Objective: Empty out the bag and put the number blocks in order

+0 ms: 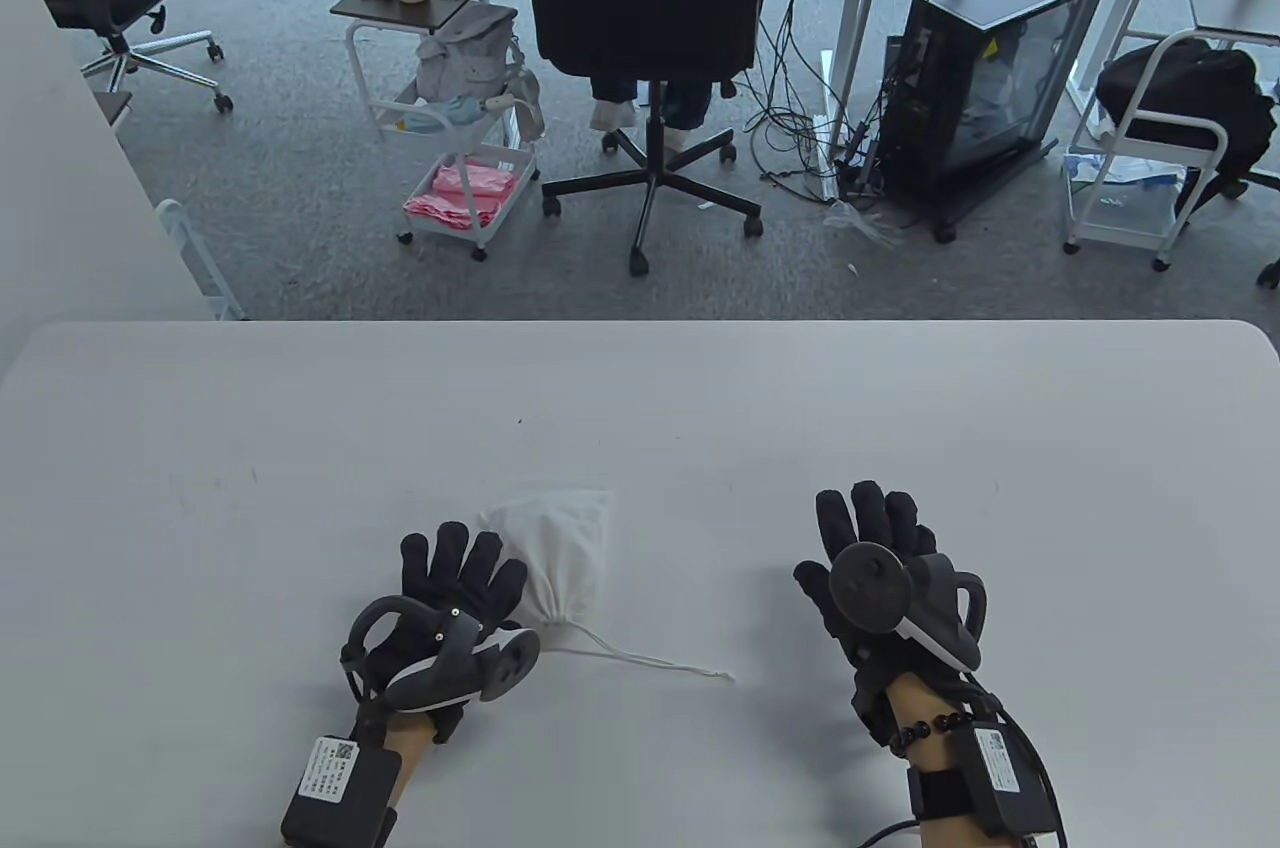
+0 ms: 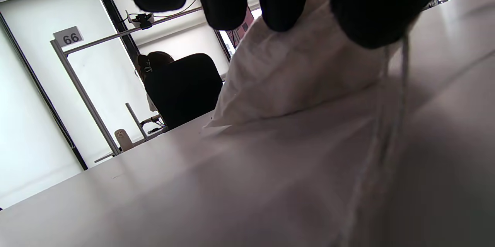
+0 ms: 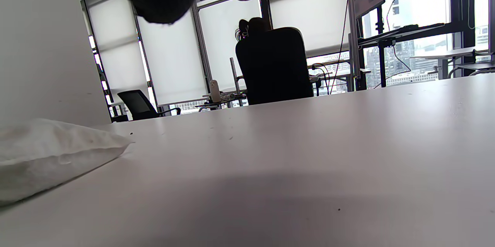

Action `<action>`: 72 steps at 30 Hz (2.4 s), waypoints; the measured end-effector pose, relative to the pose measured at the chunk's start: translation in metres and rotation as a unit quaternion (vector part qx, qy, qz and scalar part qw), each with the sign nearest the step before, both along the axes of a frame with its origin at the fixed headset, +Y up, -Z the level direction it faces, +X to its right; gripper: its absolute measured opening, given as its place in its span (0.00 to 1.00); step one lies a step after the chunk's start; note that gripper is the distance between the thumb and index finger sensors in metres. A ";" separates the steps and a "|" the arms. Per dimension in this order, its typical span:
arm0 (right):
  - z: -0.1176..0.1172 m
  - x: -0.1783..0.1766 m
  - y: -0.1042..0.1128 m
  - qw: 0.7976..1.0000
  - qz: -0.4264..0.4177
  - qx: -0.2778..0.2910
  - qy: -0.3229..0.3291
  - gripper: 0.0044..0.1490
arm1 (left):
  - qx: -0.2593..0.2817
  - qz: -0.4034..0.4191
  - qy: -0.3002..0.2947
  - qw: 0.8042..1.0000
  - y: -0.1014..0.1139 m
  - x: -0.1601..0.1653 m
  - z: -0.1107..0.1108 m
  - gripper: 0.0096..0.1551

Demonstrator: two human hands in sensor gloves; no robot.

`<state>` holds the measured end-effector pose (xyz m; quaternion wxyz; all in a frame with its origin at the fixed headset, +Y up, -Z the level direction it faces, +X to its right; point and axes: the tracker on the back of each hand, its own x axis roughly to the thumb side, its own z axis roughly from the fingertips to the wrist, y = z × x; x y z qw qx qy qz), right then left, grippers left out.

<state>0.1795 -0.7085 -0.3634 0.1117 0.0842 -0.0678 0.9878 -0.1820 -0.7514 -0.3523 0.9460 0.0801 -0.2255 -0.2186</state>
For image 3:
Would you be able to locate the black mesh office chair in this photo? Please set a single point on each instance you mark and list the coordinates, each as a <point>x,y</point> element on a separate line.
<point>135,104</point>

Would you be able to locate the white cylindrical device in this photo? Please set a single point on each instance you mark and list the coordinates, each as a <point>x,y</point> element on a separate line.
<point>214,91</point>

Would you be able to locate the white rolling cart dark top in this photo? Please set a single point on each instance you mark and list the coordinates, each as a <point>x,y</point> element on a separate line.
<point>220,101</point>

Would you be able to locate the white partition panel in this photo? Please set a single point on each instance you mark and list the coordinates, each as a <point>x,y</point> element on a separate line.
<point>38,46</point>

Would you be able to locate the black high-back office chair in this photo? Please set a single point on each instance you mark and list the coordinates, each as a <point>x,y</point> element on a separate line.
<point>270,65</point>

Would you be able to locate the white desk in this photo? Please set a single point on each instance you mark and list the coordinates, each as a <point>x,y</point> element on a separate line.
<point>444,53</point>
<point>340,73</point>

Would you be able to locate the black standing desk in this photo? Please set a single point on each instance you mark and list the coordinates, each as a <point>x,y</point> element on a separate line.
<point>406,30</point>

